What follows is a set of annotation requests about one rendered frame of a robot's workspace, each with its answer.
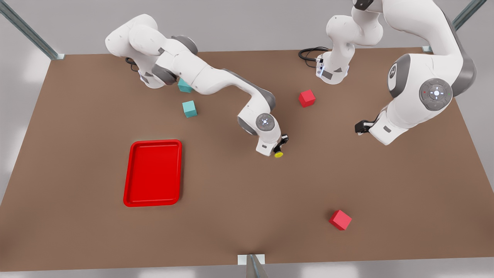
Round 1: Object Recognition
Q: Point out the red rectangular tray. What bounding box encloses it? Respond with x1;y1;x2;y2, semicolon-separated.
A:
123;139;183;207

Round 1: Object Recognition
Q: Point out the silver frame post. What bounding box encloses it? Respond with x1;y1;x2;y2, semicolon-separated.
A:
237;254;268;278
0;0;65;60
422;0;487;53

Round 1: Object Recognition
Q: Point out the red cube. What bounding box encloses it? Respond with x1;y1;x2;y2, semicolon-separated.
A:
329;210;352;231
299;90;316;108

